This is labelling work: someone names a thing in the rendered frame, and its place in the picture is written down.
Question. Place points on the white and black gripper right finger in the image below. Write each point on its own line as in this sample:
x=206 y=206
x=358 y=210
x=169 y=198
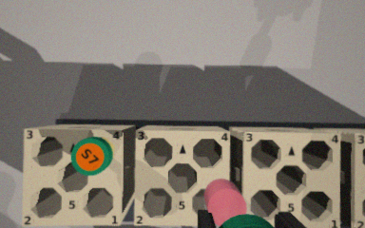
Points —
x=287 y=220

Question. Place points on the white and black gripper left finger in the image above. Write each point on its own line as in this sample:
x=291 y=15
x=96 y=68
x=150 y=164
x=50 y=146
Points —
x=205 y=219

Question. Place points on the beige block with holes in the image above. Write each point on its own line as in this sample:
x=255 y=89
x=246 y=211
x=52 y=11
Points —
x=311 y=188
x=352 y=175
x=193 y=160
x=55 y=193

